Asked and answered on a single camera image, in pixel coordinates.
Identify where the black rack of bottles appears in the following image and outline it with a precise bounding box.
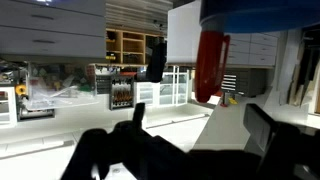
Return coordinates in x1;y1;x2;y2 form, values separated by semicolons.
109;74;136;111

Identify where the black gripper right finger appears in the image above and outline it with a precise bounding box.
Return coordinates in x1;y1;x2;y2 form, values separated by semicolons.
243;103;320;180

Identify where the dark wall pegboard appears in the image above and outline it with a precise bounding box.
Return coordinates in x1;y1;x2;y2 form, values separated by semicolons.
95;74;112;95

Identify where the dark grey drawer unit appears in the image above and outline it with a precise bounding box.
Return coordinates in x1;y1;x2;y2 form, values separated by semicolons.
220;68;268;98

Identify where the stack of leaning boards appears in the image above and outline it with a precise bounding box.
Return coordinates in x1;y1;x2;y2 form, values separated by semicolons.
286;29;320;114

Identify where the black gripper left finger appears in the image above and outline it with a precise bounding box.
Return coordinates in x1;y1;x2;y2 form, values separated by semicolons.
60;102;189;180

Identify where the yellow tool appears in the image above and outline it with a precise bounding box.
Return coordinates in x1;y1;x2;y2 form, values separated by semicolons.
14;83;28;96

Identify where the black upright stand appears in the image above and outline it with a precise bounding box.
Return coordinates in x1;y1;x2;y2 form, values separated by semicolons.
145;36;168;84

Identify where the white glass door cabinet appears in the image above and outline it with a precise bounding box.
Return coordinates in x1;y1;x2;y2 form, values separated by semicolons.
135;65;192;108

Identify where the wooden open shelf unit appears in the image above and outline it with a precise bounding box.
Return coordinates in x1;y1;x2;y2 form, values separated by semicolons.
105;28;161;66

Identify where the clear plastic storage bin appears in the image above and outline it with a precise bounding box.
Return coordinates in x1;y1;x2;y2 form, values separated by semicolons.
25;63;98;109

